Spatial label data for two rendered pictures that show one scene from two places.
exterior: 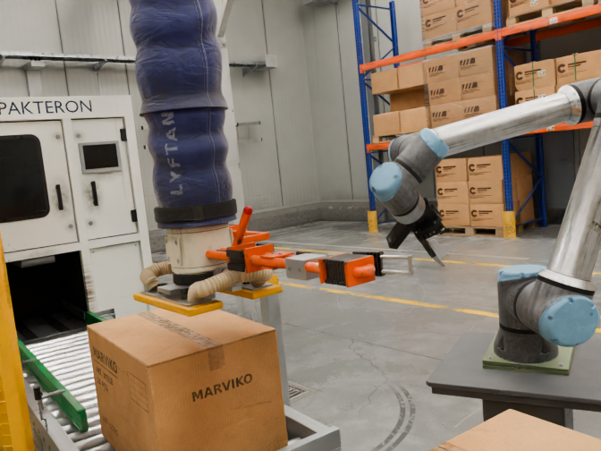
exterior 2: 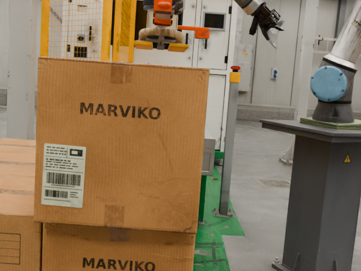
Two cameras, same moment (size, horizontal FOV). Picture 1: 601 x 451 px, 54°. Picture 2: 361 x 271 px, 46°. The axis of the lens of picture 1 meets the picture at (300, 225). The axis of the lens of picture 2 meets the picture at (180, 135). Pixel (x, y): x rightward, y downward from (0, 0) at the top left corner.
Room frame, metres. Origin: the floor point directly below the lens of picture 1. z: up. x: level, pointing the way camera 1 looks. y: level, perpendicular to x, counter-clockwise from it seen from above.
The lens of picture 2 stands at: (-0.30, -1.20, 0.91)
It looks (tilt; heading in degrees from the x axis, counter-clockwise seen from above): 7 degrees down; 34
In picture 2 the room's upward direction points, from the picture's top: 4 degrees clockwise
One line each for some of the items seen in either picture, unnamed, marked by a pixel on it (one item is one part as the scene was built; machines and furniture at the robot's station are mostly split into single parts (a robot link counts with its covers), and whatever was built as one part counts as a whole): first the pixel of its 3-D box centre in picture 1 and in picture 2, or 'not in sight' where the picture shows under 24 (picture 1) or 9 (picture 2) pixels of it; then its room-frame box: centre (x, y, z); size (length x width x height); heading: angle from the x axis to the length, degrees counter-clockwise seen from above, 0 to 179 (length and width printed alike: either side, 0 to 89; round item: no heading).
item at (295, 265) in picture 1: (306, 266); (163, 13); (1.25, 0.00, 1.21); 0.07 x 0.07 x 0.04; 38
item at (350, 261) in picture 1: (346, 269); (163, 6); (1.14, -0.08, 1.22); 0.08 x 0.07 x 0.05; 38
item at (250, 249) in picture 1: (250, 257); (163, 18); (1.42, 0.13, 1.22); 0.10 x 0.08 x 0.06; 128
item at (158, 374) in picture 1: (181, 386); not in sight; (1.84, 0.44, 0.75); 0.60 x 0.40 x 0.40; 34
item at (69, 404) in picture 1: (28, 370); not in sight; (2.64, 1.33, 0.60); 1.60 x 0.10 x 0.09; 35
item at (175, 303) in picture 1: (174, 294); (143, 42); (1.56, 0.36, 1.11); 0.34 x 0.10 x 0.05; 38
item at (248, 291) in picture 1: (233, 280); (177, 45); (1.68, 0.21, 1.11); 0.34 x 0.10 x 0.05; 38
